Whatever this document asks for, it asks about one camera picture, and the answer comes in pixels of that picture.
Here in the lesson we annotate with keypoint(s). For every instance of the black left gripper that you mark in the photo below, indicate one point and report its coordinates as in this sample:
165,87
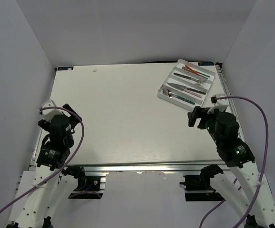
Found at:
44,124

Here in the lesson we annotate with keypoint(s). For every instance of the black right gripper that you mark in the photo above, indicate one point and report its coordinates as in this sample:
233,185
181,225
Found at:
199,113

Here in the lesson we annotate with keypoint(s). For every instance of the knife with pink handle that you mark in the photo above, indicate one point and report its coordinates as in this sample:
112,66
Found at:
190,92

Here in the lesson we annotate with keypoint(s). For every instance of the knife with dark handle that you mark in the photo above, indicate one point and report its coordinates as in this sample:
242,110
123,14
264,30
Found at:
184,88

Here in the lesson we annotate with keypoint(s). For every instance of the fork with dark handle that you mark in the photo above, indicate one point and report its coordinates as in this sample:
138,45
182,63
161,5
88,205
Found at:
186,77

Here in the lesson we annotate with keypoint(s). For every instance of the orange chopstick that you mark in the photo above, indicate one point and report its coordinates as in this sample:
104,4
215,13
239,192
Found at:
192,69
189,71

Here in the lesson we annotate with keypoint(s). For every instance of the green chopstick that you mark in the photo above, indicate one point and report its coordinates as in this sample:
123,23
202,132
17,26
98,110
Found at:
203,76
199,71

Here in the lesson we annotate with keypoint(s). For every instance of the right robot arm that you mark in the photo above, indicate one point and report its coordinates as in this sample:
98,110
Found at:
255,205

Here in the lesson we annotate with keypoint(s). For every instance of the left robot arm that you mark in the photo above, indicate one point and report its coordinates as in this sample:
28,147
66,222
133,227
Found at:
45,196

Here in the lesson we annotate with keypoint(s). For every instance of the white divided cutlery tray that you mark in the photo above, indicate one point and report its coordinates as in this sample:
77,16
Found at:
208,70

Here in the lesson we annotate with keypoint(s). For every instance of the blue label sticker right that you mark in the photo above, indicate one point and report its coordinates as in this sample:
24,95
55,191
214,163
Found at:
206,64

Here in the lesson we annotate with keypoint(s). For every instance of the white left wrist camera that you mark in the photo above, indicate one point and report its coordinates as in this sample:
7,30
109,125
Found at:
48,111

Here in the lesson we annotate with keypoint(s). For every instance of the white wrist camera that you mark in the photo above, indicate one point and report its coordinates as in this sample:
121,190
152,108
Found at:
220,102
48,111

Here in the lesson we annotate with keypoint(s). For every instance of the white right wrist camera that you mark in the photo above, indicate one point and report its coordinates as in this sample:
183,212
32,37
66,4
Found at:
220,102

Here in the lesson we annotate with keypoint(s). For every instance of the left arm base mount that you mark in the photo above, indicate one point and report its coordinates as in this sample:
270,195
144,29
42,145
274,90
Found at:
87,186

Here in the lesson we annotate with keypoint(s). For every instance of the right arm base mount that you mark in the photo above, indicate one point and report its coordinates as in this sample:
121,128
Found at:
196,190

